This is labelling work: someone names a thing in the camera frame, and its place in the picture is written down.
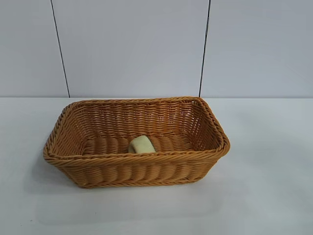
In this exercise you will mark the pale yellow egg yolk pastry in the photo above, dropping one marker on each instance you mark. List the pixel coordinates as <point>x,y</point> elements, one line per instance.
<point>143,145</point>

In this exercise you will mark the brown woven wicker basket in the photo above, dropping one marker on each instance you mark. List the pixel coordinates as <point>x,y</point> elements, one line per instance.
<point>137,169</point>

